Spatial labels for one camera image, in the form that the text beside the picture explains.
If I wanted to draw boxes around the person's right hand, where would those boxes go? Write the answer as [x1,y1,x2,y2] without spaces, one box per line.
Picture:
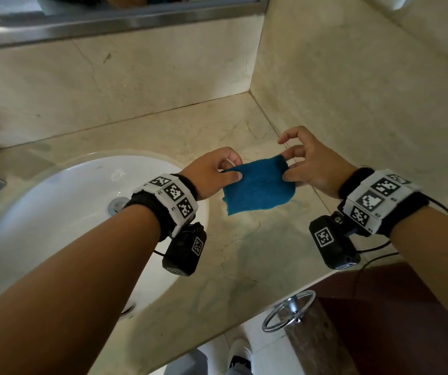
[277,126,358,199]

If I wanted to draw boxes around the person's left hand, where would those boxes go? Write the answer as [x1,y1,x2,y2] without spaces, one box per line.
[180,147,244,202]

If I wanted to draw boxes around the teal cleaning cloth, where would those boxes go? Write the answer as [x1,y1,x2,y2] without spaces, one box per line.
[222,154,297,217]

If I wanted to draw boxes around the person's right forearm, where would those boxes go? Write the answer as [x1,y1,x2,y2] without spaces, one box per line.
[389,206,448,340]

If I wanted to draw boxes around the person's left forearm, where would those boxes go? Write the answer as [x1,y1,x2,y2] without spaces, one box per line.
[0,205,162,375]

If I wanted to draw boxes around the chrome sink drain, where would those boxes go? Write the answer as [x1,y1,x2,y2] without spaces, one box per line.
[108,197,131,216]

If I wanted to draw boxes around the white ceramic sink basin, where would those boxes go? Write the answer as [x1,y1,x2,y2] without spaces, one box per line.
[0,154,209,321]

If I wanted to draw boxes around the person's right shoe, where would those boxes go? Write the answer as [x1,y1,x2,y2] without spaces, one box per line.
[226,339,254,375]

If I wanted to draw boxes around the person's grey trousers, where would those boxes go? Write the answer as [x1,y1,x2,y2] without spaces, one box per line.
[163,348,209,375]

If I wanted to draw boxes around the left marker wristband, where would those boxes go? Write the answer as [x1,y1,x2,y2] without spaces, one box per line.
[124,173,200,243]

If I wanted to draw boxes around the marker wristband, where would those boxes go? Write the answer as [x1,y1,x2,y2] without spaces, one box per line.
[124,173,200,243]
[339,167,431,238]

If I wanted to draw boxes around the right marker wristband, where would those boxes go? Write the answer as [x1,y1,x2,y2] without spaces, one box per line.
[339,167,431,238]

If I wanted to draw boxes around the grey stone door jamb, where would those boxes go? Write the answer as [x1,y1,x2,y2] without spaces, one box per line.
[284,298,359,375]

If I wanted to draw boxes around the steel framed mirror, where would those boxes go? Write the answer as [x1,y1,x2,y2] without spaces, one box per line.
[0,0,270,51]

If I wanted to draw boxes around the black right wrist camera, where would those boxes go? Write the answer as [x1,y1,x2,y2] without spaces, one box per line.
[309,212,361,270]

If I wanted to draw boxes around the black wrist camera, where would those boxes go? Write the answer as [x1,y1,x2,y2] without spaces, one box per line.
[162,222,208,277]
[309,212,361,270]

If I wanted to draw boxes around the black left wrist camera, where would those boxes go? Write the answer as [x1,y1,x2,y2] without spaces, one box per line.
[162,222,208,277]

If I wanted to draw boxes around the black cable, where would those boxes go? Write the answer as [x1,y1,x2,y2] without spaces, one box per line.
[350,195,448,301]

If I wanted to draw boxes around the chrome towel ring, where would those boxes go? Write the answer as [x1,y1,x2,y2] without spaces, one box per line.
[261,290,317,334]

